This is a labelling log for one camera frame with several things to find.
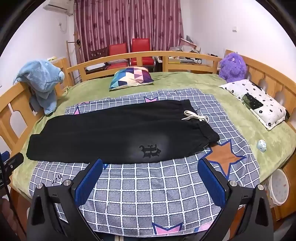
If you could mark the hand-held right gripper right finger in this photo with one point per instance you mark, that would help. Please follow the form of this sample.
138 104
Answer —
212 184

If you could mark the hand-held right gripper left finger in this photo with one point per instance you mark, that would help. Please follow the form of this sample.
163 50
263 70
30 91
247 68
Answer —
90 179

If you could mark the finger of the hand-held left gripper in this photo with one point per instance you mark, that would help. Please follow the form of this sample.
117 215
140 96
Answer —
14 161

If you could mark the black pants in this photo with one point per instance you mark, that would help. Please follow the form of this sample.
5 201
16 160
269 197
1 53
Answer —
104 134

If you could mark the checked blanket with stars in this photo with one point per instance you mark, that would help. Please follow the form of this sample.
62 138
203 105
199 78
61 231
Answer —
143 192

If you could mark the small round white gadget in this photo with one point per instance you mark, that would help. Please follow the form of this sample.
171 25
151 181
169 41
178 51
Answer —
261 146

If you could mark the white plastic basin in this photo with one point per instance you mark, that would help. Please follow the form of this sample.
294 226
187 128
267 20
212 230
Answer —
279 185

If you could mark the blue plush elephant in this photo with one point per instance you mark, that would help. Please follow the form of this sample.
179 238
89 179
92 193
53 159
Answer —
39 76

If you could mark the dark green patterned cloth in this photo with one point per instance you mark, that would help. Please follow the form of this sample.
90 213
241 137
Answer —
253 102

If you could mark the white floral pillow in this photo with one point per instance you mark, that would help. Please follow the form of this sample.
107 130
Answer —
269 110

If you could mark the green bed blanket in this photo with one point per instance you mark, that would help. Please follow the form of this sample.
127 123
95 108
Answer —
185 81

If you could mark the colourful geometric pillow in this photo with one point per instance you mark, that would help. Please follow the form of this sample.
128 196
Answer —
131 77

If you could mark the purple plush toy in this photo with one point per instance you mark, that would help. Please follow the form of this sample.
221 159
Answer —
232 67

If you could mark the wooden clothes rack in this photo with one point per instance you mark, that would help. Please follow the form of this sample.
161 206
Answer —
69 53

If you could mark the dark wooden chair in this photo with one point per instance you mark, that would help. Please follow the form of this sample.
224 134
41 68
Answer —
98 53

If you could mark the red chair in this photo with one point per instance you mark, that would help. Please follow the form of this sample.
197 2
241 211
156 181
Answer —
118 49
141 45

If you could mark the pile of papers and boxes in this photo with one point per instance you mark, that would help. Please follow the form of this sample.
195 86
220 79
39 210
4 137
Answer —
187 46

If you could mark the white air conditioner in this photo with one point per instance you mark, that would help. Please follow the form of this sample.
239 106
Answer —
57 8

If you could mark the striped maroon curtain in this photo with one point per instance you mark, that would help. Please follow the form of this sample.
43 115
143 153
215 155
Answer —
138 20

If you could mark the wooden bed frame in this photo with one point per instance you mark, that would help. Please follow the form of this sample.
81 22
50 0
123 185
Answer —
148 53

